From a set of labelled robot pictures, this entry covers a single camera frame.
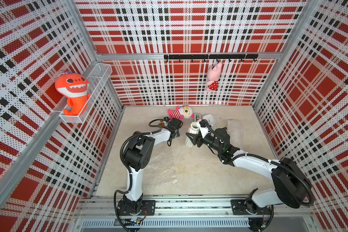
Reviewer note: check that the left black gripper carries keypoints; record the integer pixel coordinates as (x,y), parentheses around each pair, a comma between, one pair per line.
(177,133)

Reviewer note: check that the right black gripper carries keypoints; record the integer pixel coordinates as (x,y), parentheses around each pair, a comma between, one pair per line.
(196,138)

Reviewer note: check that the bubble wrap sheet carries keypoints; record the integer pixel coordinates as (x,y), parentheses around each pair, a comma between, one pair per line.
(234,129)
(160,170)

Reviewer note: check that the small white ribbed vase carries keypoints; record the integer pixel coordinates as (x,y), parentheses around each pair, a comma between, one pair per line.
(194,136)

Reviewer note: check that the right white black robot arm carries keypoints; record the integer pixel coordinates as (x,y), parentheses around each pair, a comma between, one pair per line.
(291,186)

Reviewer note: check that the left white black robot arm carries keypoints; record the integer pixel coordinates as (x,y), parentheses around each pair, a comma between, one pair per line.
(135,154)

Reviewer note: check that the pink striped owl plush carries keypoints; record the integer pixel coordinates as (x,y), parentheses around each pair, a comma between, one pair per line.
(184,112)

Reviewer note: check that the white square clock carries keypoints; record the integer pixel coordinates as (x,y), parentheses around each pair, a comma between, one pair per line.
(211,120)

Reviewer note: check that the grey tape dispenser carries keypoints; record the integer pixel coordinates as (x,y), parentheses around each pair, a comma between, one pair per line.
(197,117)

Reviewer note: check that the pink pig plush toy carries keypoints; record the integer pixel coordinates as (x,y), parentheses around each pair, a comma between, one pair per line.
(214,74)

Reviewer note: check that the orange shark plush toy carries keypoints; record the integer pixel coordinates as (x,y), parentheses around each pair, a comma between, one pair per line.
(75,88)

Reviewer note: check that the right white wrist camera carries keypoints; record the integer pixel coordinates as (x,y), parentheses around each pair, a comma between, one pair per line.
(204,130)

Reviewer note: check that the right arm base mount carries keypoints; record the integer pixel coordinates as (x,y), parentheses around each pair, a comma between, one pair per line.
(247,207)

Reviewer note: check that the black wall hook rail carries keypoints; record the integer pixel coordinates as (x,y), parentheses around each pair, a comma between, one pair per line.
(217,57)

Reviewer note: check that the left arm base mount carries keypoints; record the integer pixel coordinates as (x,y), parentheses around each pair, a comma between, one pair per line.
(140,208)

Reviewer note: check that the clear acrylic wall shelf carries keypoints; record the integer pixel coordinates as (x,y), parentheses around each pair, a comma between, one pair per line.
(101,95)

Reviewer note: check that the aluminium front rail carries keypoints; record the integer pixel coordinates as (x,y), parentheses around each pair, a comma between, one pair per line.
(170,206)

